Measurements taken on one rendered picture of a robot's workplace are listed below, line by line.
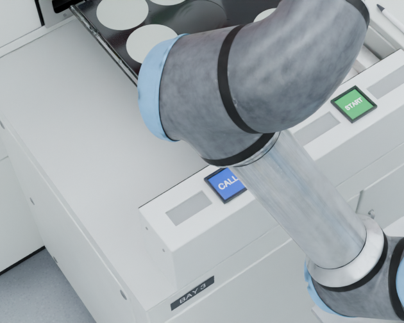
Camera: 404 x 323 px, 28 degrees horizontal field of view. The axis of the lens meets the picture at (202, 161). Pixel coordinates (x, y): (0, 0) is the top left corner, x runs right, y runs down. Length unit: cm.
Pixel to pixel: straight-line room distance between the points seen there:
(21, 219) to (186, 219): 93
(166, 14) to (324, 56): 82
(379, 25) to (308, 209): 58
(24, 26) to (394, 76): 72
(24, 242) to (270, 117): 146
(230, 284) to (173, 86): 67
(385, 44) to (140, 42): 45
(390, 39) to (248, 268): 48
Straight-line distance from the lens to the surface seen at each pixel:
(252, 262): 145
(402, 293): 108
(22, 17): 163
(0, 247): 216
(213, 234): 125
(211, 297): 145
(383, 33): 149
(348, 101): 137
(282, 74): 78
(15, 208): 206
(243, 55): 80
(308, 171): 97
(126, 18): 158
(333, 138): 133
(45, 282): 230
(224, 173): 127
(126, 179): 145
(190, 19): 157
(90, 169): 147
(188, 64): 84
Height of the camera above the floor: 203
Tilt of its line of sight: 56 degrees down
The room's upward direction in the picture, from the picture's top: 3 degrees counter-clockwise
